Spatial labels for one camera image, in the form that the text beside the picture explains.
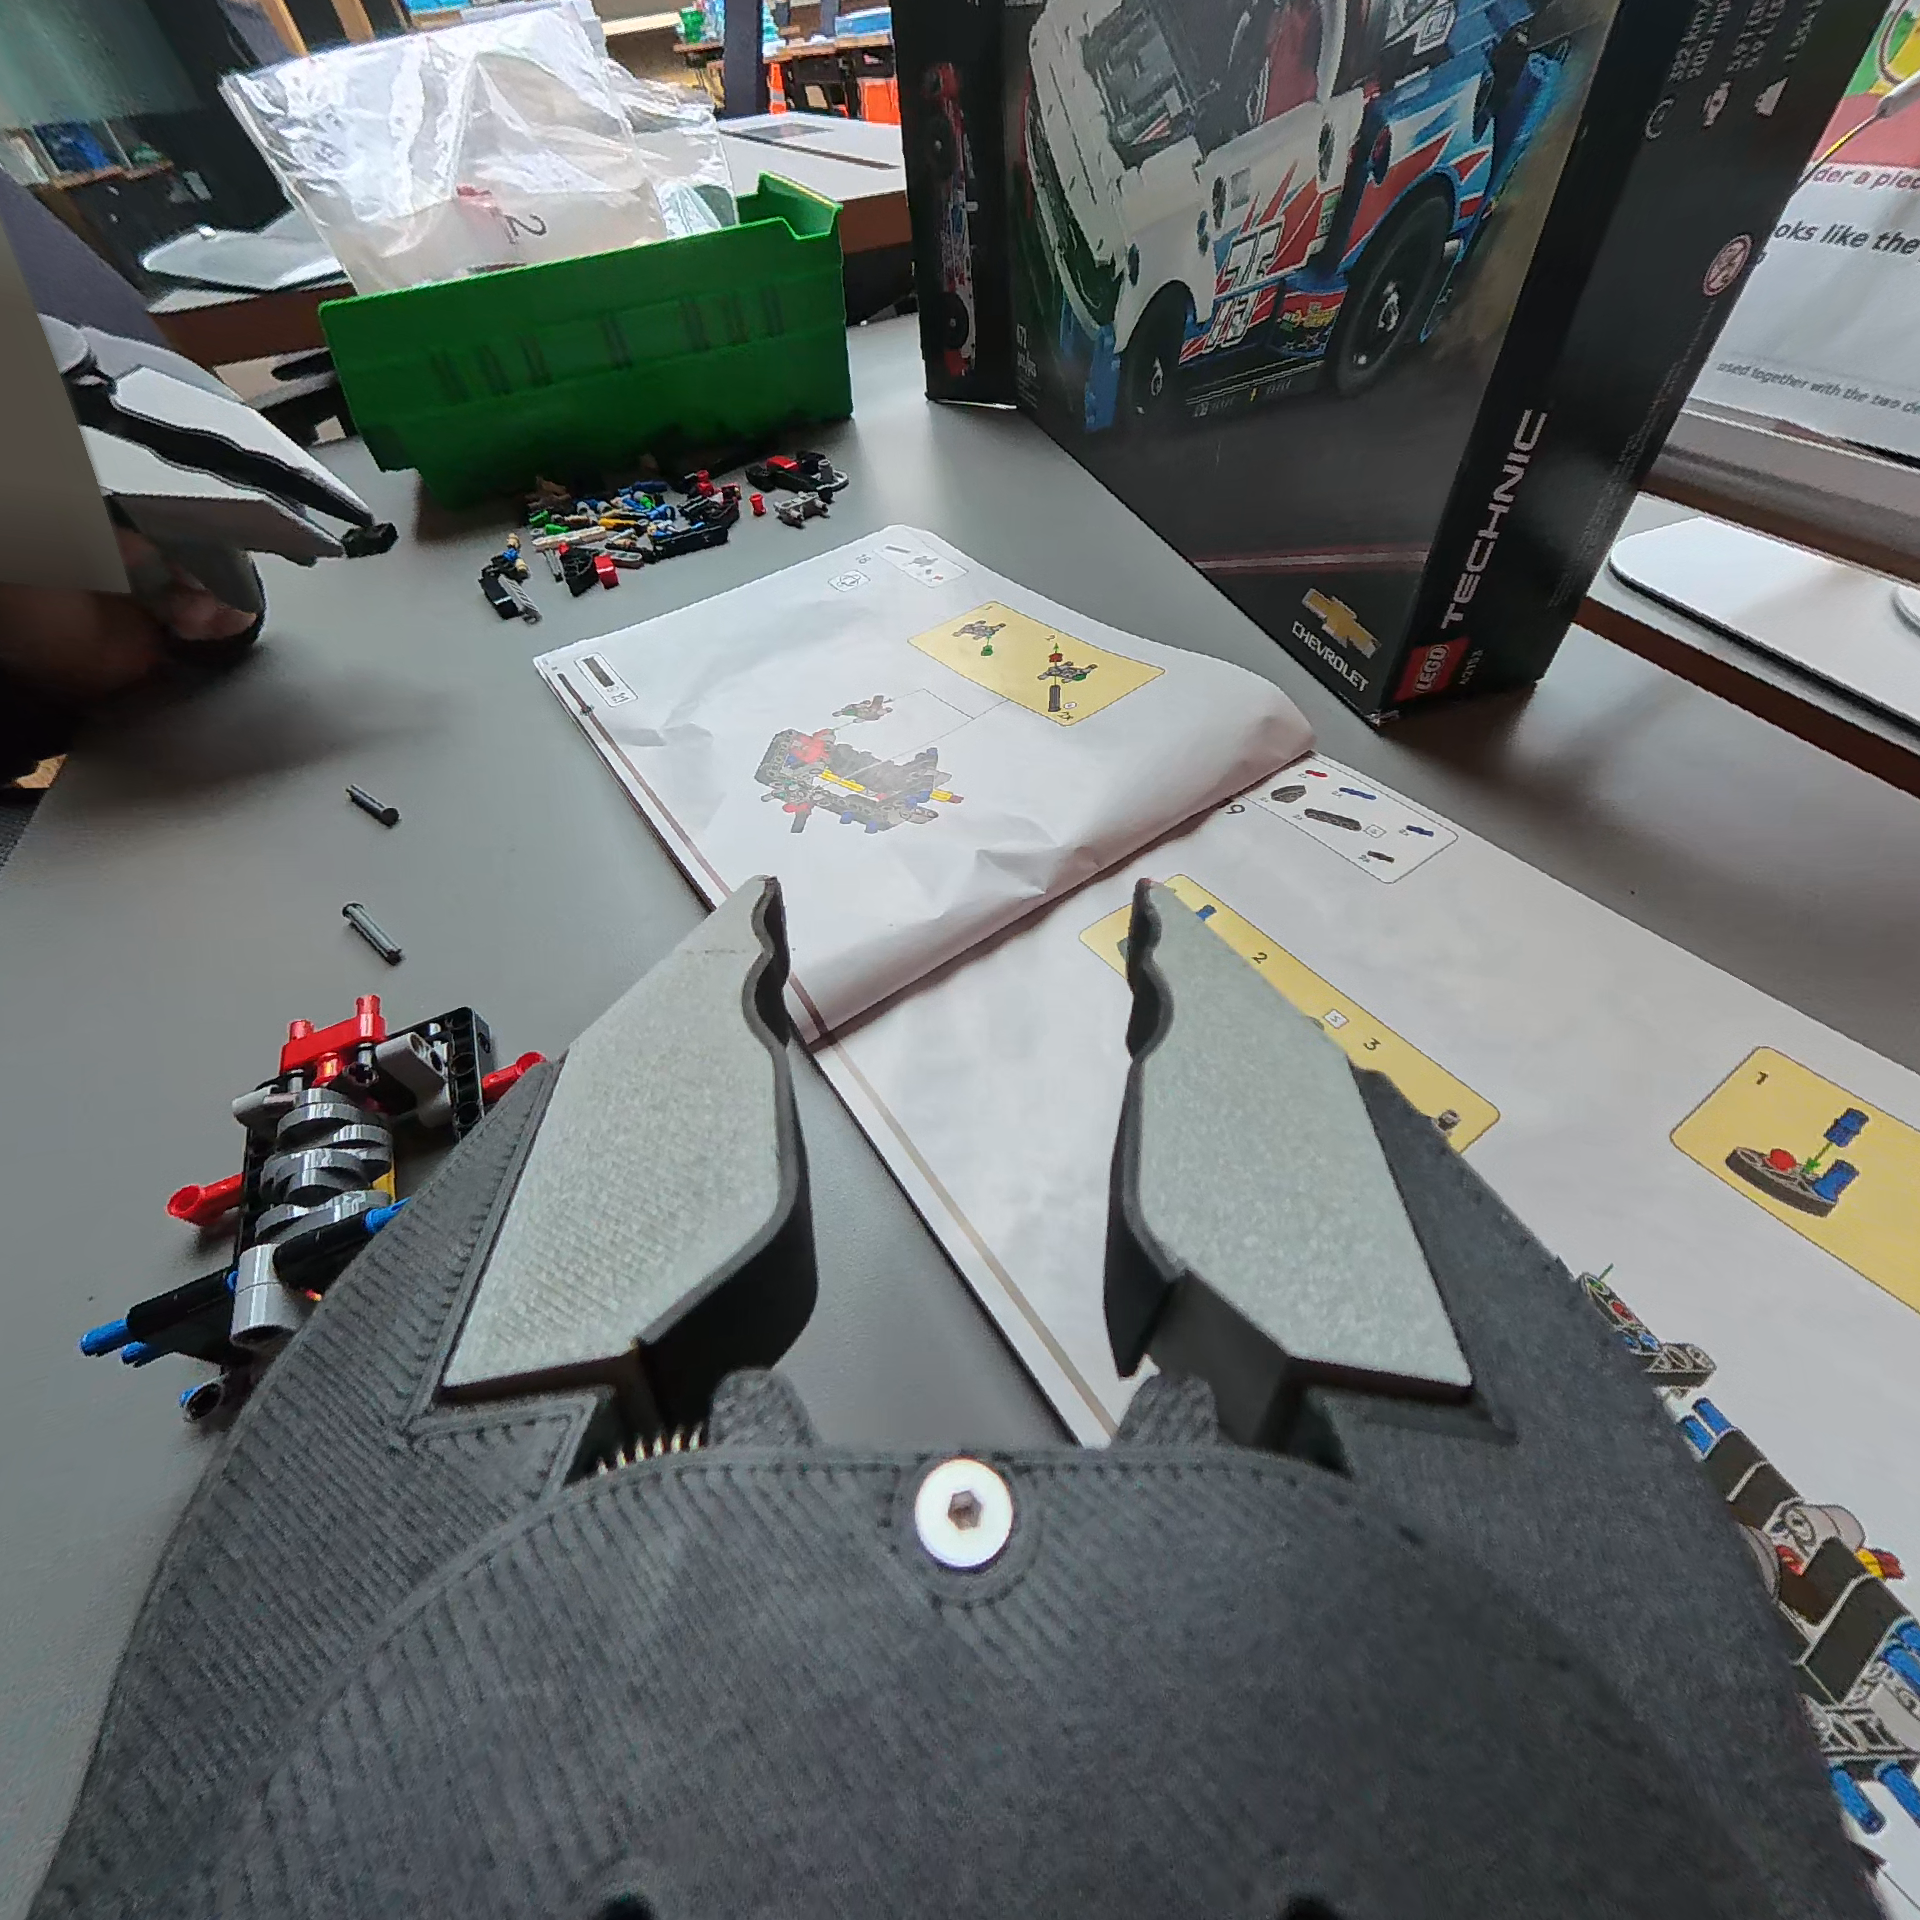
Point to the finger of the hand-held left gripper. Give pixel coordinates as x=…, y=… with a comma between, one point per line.
x=210, y=504
x=194, y=398

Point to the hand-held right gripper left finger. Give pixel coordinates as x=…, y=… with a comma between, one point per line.
x=645, y=1185

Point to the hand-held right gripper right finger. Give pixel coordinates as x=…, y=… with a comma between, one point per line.
x=1289, y=1201

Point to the small black lego piece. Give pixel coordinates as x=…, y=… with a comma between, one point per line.
x=374, y=539

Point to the dark grey lego axle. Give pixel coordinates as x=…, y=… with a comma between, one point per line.
x=374, y=805
x=374, y=933

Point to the black lego frame assembly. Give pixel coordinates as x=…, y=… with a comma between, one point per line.
x=322, y=1140

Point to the pile of lego pieces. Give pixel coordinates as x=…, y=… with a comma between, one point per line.
x=698, y=524

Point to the lego instruction booklet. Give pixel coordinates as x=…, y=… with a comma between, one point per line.
x=975, y=720

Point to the black lego box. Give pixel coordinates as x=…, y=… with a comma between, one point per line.
x=1501, y=524

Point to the person's left hand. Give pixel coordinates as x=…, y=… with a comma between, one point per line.
x=76, y=637

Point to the clear plastic bag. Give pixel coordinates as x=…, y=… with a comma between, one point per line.
x=452, y=134

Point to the green plastic bin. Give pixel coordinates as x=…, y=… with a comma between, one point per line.
x=600, y=360

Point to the grey table with brown edge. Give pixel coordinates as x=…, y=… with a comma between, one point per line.
x=1724, y=705

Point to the printed instruction sheet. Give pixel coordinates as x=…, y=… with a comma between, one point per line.
x=1845, y=299

